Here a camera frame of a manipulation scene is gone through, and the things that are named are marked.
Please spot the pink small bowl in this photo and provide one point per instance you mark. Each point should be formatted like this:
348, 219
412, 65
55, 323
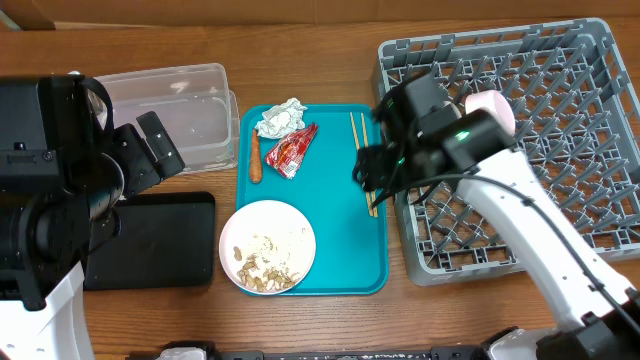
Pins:
495, 104

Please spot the wooden chopstick right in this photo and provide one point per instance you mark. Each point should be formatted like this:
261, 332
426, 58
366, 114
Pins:
370, 195

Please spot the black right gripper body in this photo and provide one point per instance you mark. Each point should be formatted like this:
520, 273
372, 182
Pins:
398, 166

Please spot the red snack wrapper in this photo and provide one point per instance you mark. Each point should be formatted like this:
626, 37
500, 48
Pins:
287, 155

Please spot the black plastic tray bin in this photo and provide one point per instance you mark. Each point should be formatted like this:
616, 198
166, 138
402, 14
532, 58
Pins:
153, 241

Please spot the pink plate with food scraps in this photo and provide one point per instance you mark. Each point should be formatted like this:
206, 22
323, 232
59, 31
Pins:
267, 247

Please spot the wooden chopstick left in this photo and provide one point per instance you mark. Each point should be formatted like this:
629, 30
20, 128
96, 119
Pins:
357, 146

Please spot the teal plastic tray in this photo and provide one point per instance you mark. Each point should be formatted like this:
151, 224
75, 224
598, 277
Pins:
352, 247

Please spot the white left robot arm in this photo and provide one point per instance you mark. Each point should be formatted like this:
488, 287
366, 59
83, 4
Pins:
64, 166

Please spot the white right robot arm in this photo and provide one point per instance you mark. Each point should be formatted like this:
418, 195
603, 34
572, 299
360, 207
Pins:
429, 140

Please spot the wooden chopstick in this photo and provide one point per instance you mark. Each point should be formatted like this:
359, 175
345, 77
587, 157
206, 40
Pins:
370, 195
357, 146

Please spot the white bowl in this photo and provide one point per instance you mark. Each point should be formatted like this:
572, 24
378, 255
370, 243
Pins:
454, 108

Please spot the clear plastic bin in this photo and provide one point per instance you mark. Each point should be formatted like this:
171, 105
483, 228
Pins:
194, 104

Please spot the grey dishwasher rack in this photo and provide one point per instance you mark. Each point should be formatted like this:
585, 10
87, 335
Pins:
577, 119

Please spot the crumpled white tissue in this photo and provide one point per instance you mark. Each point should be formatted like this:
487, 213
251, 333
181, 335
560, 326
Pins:
281, 120

